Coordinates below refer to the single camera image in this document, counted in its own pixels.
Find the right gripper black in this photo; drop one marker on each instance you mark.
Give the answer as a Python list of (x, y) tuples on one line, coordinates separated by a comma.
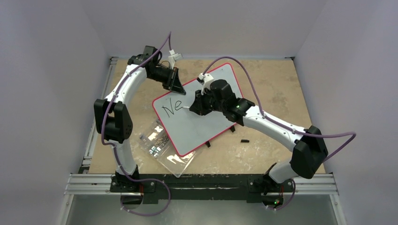
[(201, 102)]

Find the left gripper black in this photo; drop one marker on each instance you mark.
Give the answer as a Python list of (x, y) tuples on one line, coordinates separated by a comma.
[(173, 83)]

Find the pink framed whiteboard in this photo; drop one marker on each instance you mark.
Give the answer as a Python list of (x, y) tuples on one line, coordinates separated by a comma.
[(187, 130)]

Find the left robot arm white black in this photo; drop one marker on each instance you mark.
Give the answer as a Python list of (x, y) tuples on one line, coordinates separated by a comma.
[(112, 118)]

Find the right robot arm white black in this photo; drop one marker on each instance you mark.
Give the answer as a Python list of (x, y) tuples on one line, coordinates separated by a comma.
[(307, 147)]

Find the clear plastic screw box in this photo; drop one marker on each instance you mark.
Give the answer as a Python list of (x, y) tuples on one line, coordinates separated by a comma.
[(156, 142)]

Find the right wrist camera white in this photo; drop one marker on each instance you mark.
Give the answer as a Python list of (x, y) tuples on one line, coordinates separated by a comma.
[(205, 79)]

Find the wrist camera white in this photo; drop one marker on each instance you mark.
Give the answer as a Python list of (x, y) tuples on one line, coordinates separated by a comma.
[(173, 58), (205, 79)]

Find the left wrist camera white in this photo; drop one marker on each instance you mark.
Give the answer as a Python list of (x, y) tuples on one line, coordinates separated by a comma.
[(173, 58)]

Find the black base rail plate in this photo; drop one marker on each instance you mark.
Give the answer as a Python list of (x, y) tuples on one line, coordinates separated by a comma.
[(251, 188)]

